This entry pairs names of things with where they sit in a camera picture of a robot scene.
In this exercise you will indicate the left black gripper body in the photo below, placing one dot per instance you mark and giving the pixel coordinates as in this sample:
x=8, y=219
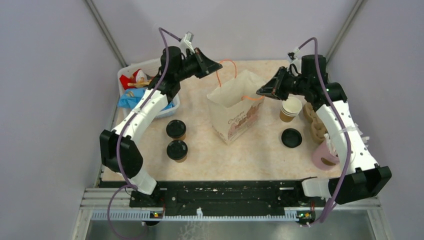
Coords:
x=194, y=65

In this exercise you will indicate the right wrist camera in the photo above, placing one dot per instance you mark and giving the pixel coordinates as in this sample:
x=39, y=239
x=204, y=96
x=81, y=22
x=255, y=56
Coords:
x=294, y=62

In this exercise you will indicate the paper takeout bag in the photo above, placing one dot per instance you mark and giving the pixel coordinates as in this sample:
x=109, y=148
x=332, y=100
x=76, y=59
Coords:
x=234, y=105

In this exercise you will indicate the black cup lid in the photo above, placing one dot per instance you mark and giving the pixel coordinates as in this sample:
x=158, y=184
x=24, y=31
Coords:
x=176, y=148
x=175, y=128

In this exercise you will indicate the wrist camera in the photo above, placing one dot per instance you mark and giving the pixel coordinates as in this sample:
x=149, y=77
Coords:
x=294, y=62
x=185, y=43

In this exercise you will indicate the white wrapped straws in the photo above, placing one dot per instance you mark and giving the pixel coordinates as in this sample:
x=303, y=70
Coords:
x=332, y=149

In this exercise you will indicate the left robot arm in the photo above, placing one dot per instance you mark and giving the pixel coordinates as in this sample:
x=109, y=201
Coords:
x=118, y=148

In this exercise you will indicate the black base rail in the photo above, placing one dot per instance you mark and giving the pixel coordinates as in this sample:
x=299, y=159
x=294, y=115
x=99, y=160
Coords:
x=226, y=198

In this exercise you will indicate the black lid stack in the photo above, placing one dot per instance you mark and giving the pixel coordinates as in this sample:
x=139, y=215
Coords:
x=291, y=138

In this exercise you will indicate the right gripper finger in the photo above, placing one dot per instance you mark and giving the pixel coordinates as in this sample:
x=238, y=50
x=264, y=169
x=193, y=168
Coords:
x=277, y=79
x=268, y=92

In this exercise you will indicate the blue snack bag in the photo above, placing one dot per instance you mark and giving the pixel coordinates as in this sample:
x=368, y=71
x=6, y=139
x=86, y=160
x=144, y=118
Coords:
x=131, y=98

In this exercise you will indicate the cardboard cup carrier stack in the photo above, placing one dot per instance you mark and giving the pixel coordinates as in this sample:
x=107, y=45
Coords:
x=316, y=126

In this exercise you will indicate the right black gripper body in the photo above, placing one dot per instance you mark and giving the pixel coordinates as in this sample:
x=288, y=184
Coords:
x=292, y=84

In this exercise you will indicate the pink holder cup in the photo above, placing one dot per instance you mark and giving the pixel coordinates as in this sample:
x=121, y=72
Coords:
x=323, y=159

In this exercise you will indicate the stack of paper cups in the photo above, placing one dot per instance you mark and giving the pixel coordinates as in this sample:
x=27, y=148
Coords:
x=290, y=108

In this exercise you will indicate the white plastic basket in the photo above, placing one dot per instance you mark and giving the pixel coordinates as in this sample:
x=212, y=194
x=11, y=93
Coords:
x=150, y=68

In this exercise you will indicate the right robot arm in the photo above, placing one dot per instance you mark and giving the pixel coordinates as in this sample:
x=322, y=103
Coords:
x=364, y=177

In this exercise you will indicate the brown paper cup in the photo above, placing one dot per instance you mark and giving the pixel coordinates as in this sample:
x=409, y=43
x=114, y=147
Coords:
x=179, y=137
x=180, y=159

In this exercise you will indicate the red snack bag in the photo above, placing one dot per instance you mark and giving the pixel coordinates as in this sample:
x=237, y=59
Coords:
x=138, y=79

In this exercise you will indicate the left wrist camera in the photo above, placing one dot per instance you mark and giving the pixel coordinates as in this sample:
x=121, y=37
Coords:
x=185, y=43

